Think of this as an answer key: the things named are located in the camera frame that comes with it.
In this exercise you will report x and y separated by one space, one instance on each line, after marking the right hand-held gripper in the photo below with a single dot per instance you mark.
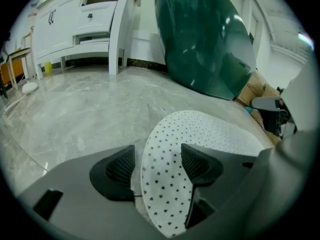
272 119

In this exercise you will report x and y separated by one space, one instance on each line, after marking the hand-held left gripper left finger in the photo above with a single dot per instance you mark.
75 209

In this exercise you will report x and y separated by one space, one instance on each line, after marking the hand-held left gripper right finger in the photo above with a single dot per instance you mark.
200 166

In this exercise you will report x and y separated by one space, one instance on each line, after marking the white oval bath mat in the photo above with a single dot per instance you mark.
170 184

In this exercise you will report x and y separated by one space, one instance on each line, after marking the dark green white bathtub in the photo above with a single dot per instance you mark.
205 39

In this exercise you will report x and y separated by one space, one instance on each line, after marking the small blue item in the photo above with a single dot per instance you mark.
250 110

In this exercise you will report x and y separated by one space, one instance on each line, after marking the large cardboard box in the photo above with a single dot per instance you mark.
252 90

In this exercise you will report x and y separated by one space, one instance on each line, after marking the yellow container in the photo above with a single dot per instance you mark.
48 67

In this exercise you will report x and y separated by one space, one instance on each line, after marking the wooden chair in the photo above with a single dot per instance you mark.
18 56

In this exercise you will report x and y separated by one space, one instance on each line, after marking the white vanity cabinet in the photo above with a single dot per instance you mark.
65 29

